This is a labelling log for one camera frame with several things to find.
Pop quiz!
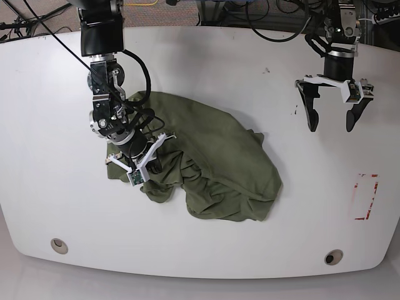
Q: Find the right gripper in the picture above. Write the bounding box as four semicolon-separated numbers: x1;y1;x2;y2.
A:
105;130;176;174

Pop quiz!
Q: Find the yellow cable on floor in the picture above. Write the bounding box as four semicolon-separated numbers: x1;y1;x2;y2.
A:
124;0;159;9

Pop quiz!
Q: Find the black tripod stand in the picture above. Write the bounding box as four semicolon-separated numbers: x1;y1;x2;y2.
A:
1;1;72;44

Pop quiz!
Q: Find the white power strip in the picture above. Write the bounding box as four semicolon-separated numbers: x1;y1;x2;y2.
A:
372;6;399;25

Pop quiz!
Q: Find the table cable grommet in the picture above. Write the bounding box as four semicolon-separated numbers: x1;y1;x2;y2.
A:
51;238;68;255
324;249;343;266

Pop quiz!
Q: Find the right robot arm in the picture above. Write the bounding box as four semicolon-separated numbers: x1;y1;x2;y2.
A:
70;1;165;174

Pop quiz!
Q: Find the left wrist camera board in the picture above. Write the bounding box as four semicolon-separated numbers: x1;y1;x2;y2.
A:
340;80;362;104

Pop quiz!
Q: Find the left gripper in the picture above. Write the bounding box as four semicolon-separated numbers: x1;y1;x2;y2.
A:
295;51;374;132

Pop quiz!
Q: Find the left table cable grommet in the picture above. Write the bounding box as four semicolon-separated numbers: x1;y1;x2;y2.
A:
51;238;68;255

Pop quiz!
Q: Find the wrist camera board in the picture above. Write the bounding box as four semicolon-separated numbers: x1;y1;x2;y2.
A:
340;80;362;104
126;168;149;186

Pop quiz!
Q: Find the right table cable grommet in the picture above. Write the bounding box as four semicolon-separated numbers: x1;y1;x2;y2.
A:
324;249;343;266

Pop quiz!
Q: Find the olive green T-shirt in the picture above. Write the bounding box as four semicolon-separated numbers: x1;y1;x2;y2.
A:
106;91;284;223

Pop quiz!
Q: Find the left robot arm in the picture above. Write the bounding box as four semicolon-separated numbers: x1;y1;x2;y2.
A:
295;1;374;132

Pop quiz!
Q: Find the red tape rectangle marking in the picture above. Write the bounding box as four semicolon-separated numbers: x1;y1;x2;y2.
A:
351;174;379;221

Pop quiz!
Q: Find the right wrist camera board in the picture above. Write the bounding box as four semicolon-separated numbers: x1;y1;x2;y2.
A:
126;168;149;186

